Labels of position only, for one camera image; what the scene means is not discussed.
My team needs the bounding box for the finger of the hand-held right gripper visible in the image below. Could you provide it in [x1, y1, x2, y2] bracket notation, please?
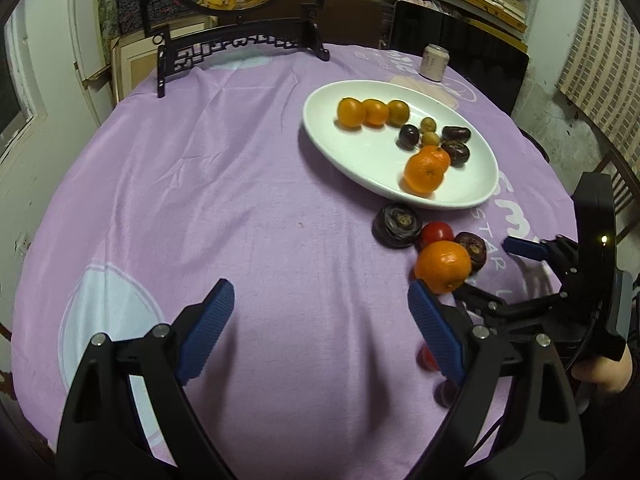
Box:
[454, 286, 570, 342]
[502, 235, 582, 281]

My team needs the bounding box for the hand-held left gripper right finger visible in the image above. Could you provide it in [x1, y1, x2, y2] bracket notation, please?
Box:
[407, 281, 586, 480]

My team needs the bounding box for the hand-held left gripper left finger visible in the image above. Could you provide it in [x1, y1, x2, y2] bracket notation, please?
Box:
[57, 279, 236, 480]

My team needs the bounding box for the orange mandarin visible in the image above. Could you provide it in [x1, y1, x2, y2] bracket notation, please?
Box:
[403, 152, 447, 197]
[414, 240, 473, 295]
[420, 145, 452, 171]

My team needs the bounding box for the yellow citrus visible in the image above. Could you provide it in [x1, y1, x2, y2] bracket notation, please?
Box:
[362, 98, 390, 127]
[387, 100, 411, 128]
[336, 97, 366, 129]

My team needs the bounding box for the white oval plate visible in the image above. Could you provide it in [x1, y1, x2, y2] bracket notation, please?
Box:
[299, 80, 500, 210]

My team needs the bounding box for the person's right hand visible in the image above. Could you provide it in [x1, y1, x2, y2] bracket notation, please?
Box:
[571, 346, 632, 393]

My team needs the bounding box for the red cherry tomato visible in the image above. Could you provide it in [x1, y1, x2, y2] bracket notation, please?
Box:
[416, 342, 441, 372]
[417, 221, 456, 251]

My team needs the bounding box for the dark brown water chestnut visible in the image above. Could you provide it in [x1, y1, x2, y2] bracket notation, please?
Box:
[372, 203, 421, 249]
[454, 231, 487, 275]

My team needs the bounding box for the wooden slatted chair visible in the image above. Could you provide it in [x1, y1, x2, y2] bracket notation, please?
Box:
[597, 152, 640, 221]

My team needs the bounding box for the dark purple cherry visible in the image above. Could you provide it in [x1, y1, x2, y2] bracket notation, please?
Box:
[435, 379, 460, 407]

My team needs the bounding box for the black round disc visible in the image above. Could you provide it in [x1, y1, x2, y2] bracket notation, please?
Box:
[520, 127, 551, 163]

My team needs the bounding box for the purple printed tablecloth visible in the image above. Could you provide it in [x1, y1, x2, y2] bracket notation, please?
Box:
[10, 42, 586, 461]

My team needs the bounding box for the tile patterned curtain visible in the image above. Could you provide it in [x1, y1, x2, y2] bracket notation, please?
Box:
[557, 0, 640, 133]

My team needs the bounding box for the black flat panel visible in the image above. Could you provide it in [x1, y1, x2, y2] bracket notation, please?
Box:
[387, 0, 530, 116]

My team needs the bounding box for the pale drink can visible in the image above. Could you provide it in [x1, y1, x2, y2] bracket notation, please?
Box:
[419, 44, 449, 82]

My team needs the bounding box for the window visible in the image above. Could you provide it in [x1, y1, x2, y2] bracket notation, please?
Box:
[0, 25, 36, 161]

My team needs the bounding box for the white door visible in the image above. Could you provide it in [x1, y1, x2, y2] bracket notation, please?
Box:
[70, 0, 118, 111]

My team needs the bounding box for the blue patterned box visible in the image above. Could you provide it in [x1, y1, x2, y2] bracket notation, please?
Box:
[115, 0, 176, 36]

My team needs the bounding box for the cream picture frame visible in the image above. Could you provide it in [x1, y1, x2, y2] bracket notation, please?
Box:
[110, 15, 221, 103]

